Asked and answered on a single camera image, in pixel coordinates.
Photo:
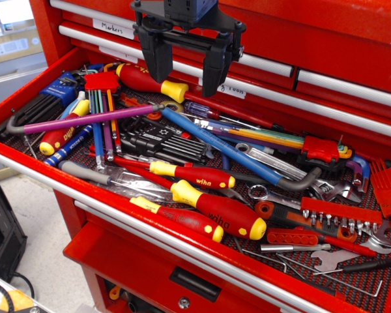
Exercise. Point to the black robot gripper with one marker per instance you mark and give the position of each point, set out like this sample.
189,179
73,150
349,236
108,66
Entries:
196,25

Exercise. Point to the black Torx key set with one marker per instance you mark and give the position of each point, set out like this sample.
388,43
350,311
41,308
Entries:
142,136

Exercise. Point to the blue long Allen key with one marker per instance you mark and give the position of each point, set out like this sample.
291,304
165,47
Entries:
261,170

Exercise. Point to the violet long Allen key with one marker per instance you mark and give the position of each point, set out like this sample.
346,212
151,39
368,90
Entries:
83,120

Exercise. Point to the red comb key holder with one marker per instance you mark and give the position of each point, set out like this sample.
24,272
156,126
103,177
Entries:
381,183

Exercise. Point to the thin steel hex key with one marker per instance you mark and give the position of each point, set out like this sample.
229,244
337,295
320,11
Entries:
287,262

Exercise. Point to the large red yellow screwdriver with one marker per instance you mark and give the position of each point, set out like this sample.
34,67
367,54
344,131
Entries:
251,108

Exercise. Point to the white tools label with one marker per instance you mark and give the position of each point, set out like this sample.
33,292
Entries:
232,91

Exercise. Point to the white Markers label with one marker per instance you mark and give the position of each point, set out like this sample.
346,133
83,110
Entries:
114,29

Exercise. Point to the red holder colourful hex keys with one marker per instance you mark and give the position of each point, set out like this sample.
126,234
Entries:
100,86

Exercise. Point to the red yellow wiha screwdriver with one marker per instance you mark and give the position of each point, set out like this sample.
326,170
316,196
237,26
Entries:
208,177
53,140

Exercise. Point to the blue holder black hex keys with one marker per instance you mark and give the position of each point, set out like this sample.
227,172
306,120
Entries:
36,107

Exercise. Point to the chrome combination wrench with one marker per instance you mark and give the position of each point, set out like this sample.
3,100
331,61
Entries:
262,193

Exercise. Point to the red yellow Wiha screwdriver left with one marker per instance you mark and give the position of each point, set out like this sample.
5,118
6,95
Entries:
53,140

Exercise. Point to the red holder rainbow hex keys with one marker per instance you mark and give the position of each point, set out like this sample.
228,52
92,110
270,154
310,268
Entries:
328,154

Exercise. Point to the red tool chest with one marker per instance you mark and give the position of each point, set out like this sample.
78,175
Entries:
329,59

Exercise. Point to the large Wiha screwdriver front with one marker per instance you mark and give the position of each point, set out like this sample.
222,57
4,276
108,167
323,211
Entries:
233,216

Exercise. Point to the small red yellow screwdriver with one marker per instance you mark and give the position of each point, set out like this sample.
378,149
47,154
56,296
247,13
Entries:
190,219

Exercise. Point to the blue Bosch screwdriver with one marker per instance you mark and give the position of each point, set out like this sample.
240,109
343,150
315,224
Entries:
69,147

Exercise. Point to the chrome adjustable wrench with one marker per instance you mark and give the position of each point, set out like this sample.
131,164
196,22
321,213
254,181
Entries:
324,190

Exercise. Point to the open red drawer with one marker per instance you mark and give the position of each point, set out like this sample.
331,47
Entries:
175,269

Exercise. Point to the steel nut driver shaft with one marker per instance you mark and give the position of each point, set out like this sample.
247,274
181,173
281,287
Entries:
293,248

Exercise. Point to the red bit holder block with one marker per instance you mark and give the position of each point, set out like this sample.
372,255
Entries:
311,238

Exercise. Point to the red bit holder strip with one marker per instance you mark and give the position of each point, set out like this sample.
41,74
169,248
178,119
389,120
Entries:
357,219

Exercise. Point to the flat steel open wrench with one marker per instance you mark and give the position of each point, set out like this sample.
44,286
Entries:
378,242

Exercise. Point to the black box on floor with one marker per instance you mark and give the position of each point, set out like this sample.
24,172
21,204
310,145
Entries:
12,239

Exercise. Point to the small black precision screwdriver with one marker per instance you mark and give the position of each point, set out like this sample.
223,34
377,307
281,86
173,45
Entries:
368,266

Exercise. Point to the purple clear handle screwdriver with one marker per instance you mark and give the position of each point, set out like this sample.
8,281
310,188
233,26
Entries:
205,111

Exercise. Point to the grey handled screwdriver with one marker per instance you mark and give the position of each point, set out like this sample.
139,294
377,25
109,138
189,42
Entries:
118,180

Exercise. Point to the red black ratchet handle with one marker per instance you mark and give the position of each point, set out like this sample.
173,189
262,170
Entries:
285,217

